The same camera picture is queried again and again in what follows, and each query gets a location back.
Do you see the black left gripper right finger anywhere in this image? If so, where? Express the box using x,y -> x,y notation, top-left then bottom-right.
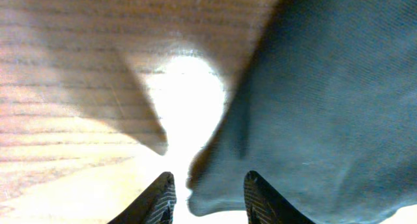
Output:
244,171 -> 314,224

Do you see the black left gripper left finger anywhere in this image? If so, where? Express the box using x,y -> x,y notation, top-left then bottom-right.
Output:
108,172 -> 177,224

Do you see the black t-shirt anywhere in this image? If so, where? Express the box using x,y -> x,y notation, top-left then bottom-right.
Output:
188,0 -> 416,223

